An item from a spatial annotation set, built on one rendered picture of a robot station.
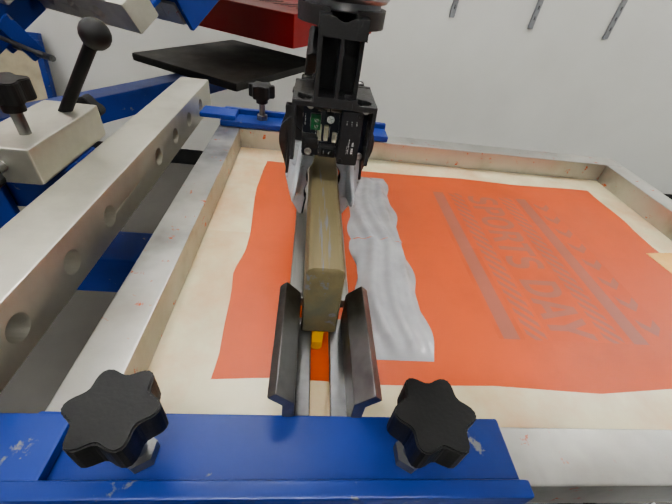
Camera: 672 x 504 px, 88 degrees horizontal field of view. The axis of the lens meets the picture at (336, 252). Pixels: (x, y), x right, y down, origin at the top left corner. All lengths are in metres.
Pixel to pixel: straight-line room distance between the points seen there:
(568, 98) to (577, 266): 2.43
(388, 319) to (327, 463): 0.17
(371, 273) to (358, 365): 0.17
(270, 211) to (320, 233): 0.22
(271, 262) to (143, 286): 0.14
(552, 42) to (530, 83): 0.23
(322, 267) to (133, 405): 0.14
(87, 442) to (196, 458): 0.07
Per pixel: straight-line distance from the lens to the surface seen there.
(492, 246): 0.53
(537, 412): 0.37
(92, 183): 0.42
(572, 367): 0.43
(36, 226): 0.37
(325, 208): 0.32
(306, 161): 0.39
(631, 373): 0.47
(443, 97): 2.58
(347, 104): 0.30
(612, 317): 0.52
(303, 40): 1.28
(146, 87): 1.11
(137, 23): 0.77
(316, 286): 0.27
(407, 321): 0.37
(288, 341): 0.25
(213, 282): 0.40
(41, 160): 0.43
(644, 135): 3.44
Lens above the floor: 1.23
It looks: 40 degrees down
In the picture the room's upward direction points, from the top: 9 degrees clockwise
